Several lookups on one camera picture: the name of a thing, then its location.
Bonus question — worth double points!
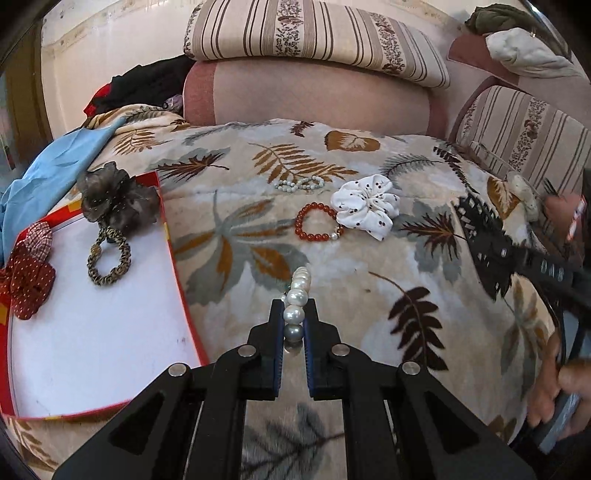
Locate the red bead bracelet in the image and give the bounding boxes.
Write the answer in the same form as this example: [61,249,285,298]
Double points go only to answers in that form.
[294,201,346,243]

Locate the dark green cloth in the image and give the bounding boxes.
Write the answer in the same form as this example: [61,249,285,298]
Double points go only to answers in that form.
[464,2,536,35]

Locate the long striped floral cushion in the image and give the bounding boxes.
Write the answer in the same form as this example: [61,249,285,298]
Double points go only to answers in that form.
[183,0,451,89]

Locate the pink sofa backrest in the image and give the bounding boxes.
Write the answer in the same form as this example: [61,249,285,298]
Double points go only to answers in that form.
[447,34,525,93]

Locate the gold black braided hair tie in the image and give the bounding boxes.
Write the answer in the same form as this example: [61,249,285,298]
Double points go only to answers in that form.
[87,222,132,286]

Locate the light blue cloth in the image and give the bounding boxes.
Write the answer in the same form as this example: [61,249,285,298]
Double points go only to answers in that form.
[0,117,126,232]

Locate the pearl bracelet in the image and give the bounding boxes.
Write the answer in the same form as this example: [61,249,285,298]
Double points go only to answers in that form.
[281,267,313,346]

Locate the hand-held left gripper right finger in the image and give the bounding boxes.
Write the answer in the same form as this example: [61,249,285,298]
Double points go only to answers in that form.
[302,299,539,480]

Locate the cream dotted scrunchie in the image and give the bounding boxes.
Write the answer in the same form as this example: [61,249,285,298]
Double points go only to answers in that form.
[505,174,540,221]

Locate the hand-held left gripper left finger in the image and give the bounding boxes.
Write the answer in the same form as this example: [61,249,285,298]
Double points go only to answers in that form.
[53,299,284,480]

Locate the dark clothes pile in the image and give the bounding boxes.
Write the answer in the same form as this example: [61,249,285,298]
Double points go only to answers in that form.
[108,55,197,112]

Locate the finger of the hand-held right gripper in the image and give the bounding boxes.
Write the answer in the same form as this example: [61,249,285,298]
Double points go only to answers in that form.
[455,194,525,254]
[473,240,520,298]

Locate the red rimmed white cardboard box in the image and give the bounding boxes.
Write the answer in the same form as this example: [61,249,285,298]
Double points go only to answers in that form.
[0,172,209,422]

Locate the square striped floral cushion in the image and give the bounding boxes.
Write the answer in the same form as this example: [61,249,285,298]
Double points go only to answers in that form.
[450,85,591,197]

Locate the red polka dot scrunchie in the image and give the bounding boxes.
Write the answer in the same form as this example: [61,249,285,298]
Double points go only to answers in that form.
[0,244,57,320]

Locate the white quilted cloth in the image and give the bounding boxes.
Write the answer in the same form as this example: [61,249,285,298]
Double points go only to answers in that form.
[485,28,580,80]

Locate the grey organza scrunchie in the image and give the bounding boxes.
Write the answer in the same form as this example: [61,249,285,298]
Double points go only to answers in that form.
[76,161,162,229]

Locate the red white plaid scrunchie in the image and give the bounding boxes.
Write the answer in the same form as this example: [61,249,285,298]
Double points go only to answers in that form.
[17,222,54,259]

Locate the person's right hand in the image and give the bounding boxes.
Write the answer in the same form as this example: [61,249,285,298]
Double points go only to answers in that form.
[526,330,591,428]

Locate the leaf printed fleece blanket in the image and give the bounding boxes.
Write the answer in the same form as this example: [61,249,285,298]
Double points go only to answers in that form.
[0,104,568,480]

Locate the pale green bead bracelet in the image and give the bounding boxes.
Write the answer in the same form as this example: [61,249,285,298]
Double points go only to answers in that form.
[273,175,326,193]

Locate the red cloth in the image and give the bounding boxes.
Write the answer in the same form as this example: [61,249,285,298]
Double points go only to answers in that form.
[83,84,116,118]

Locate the white scrunchie dark red dots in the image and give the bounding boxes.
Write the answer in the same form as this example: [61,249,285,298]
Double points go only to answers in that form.
[330,174,402,241]

